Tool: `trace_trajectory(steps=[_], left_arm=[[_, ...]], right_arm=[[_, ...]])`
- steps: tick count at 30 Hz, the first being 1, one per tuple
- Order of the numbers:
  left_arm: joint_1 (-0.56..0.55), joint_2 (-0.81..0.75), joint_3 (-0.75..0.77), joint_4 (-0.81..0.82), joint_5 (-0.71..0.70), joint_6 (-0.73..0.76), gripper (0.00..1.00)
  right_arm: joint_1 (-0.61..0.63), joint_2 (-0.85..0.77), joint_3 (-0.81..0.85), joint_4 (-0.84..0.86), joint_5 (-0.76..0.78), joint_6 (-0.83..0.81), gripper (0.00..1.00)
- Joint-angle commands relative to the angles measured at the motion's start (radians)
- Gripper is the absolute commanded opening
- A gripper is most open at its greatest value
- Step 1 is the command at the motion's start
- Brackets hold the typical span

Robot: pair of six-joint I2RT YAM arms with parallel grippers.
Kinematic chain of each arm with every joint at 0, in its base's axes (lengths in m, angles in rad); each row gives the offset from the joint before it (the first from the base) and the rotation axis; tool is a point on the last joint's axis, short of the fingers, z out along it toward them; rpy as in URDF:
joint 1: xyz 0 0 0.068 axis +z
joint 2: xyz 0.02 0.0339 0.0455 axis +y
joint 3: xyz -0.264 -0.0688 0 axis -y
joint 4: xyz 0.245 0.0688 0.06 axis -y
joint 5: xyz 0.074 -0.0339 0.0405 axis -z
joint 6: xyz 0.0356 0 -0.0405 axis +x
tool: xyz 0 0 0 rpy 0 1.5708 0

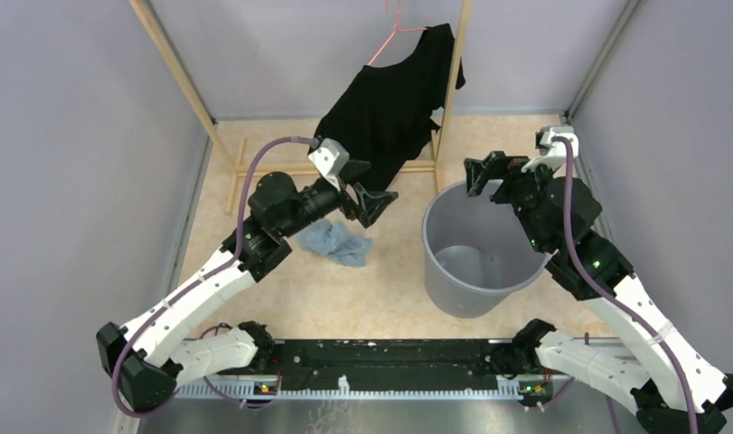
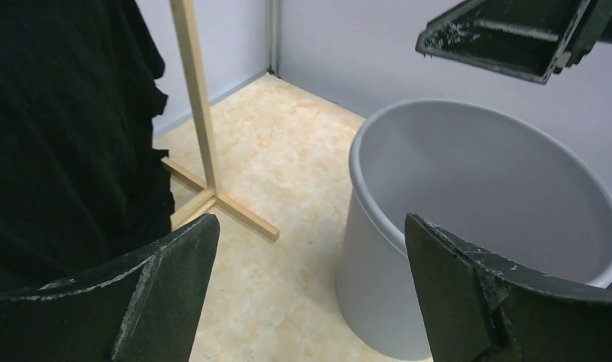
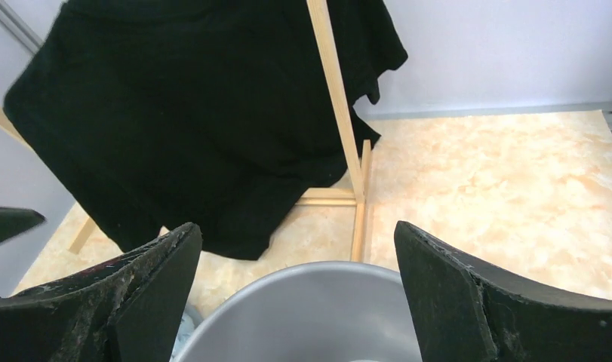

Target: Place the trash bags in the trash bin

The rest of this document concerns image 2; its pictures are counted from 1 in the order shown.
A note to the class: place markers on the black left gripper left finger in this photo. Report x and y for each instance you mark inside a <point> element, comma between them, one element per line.
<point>142,306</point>

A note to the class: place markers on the wooden clothes rack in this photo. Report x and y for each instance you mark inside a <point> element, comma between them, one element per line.
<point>209,191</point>

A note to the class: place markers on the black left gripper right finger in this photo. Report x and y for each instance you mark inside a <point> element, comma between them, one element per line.
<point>480,306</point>

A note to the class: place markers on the black t-shirt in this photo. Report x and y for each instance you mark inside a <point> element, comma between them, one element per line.
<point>80,181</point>

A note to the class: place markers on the grey plastic trash bin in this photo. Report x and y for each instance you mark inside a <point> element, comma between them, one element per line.
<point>488,177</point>

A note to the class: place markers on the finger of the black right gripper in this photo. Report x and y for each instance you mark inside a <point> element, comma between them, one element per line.
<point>528,40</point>

